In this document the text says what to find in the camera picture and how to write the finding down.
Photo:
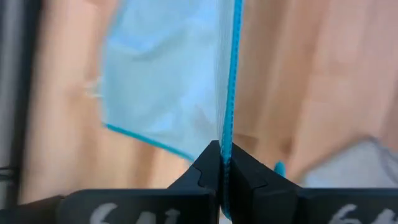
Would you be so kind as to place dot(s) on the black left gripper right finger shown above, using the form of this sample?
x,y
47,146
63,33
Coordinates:
x,y
280,205

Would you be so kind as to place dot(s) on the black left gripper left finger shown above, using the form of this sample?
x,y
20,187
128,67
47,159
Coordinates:
x,y
174,205

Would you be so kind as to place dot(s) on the grey waffle microfiber towel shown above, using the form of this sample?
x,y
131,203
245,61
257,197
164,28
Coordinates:
x,y
351,165

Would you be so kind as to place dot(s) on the light blue teal-edged towel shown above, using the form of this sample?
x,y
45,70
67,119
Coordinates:
x,y
161,62

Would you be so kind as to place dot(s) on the black metal table frame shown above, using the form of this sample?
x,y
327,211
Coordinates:
x,y
28,93

